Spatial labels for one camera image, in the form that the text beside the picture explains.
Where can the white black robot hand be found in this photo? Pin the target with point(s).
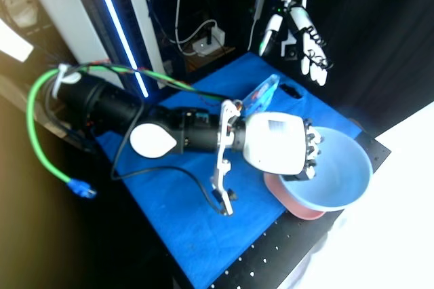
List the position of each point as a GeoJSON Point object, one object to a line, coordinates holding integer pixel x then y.
{"type": "Point", "coordinates": [313, 51]}
{"type": "Point", "coordinates": [274, 141]}

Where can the light blue bowl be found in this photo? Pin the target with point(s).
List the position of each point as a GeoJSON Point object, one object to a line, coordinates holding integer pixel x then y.
{"type": "Point", "coordinates": [342, 173]}

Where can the pink square plate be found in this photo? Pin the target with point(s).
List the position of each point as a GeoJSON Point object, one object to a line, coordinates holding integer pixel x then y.
{"type": "Point", "coordinates": [288, 202]}

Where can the white power adapter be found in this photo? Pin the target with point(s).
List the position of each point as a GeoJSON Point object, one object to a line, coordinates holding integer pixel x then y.
{"type": "Point", "coordinates": [208, 43]}

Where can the blue table cloth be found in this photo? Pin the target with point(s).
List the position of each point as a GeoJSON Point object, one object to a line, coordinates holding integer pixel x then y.
{"type": "Point", "coordinates": [176, 207]}

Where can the white tower with blue light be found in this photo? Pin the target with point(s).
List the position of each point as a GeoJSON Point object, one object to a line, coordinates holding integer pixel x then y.
{"type": "Point", "coordinates": [78, 24]}

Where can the white paper sheet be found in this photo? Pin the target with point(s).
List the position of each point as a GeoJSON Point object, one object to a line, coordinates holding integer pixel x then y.
{"type": "Point", "coordinates": [13, 43]}

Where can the white black bracket mount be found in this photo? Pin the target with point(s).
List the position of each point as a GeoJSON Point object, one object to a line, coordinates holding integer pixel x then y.
{"type": "Point", "coordinates": [288, 48]}

